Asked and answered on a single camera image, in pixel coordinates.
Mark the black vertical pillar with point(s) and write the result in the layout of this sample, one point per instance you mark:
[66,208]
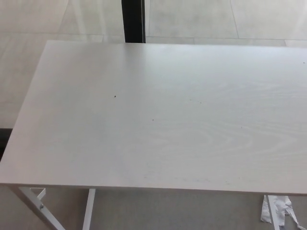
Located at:
[133,19]

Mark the white metal table leg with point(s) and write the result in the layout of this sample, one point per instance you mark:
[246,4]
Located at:
[89,210]
[273,213]

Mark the white slanted table frame brace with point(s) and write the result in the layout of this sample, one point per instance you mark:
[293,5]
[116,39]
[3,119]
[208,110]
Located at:
[40,209]

